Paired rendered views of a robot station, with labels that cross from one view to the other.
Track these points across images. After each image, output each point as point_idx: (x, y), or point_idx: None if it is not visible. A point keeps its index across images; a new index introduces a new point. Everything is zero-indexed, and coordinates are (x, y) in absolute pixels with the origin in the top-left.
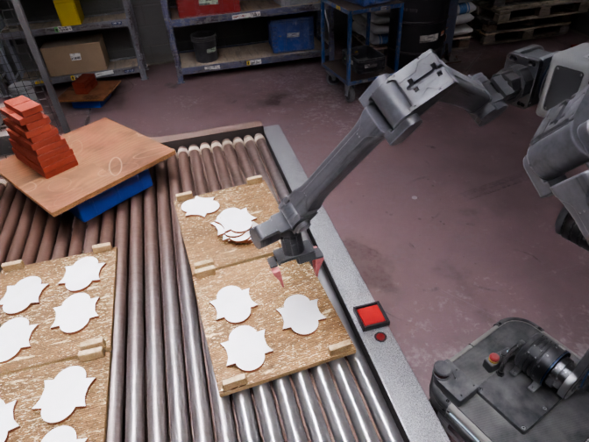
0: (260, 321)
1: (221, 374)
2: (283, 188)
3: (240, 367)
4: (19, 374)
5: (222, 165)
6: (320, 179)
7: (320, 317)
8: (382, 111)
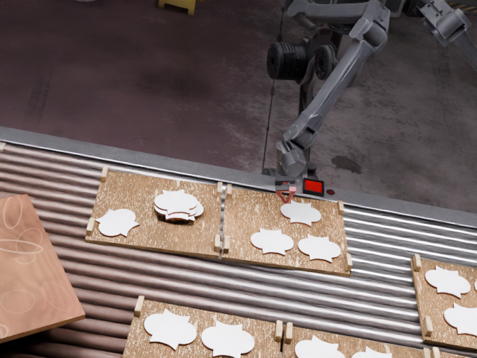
0: (295, 234)
1: (335, 268)
2: (125, 166)
3: (336, 256)
4: None
5: (35, 188)
6: (333, 97)
7: (309, 205)
8: (373, 38)
